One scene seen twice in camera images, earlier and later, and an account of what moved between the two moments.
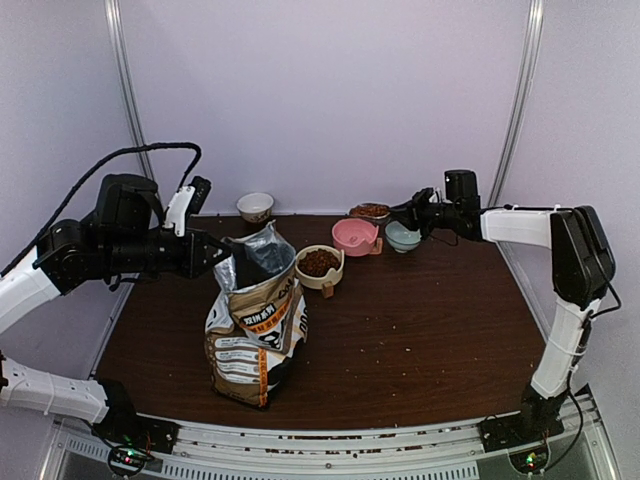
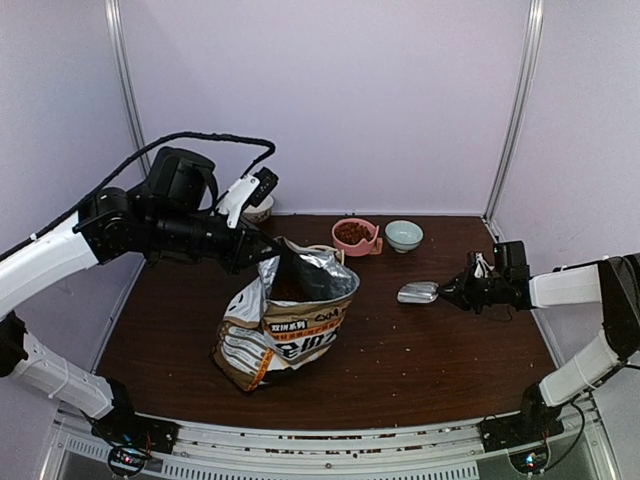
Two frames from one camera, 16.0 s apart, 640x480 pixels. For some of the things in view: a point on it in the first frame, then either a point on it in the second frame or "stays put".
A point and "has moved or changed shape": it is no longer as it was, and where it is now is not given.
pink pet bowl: (355, 236) stays put
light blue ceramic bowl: (400, 238) stays put
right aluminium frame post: (503, 174) stays put
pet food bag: (251, 332) has moved or changed shape
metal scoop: (368, 216) to (418, 292)
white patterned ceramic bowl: (256, 206) stays put
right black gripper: (415, 206) to (460, 294)
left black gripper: (195, 262) to (241, 256)
